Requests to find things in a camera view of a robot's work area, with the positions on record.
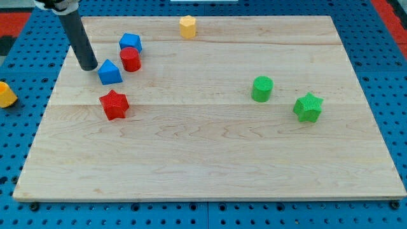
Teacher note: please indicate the light wooden board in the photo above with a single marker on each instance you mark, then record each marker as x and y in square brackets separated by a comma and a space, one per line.
[192, 131]

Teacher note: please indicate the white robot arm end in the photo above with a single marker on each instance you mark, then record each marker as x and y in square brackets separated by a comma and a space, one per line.
[59, 7]

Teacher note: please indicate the red cylinder block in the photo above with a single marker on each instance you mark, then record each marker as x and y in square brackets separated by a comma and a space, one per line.
[130, 59]

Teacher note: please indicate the red star block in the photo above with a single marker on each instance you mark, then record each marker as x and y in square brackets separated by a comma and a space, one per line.
[115, 105]

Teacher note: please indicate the yellow block off board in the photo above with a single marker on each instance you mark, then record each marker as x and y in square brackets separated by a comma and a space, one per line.
[7, 95]

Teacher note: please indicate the green star block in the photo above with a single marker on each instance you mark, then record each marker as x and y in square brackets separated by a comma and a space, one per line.
[308, 108]

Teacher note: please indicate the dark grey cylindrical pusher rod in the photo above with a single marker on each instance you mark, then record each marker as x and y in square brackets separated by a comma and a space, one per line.
[79, 40]

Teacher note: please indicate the blue triangle block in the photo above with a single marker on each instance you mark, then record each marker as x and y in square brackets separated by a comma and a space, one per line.
[109, 73]

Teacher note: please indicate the blue cube block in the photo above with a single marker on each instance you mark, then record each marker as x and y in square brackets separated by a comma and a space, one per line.
[131, 40]

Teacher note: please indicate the yellow hexagon block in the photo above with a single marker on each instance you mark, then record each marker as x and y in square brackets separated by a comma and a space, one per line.
[188, 27]

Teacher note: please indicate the green cylinder block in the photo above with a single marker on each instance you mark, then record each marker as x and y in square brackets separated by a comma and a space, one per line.
[261, 88]

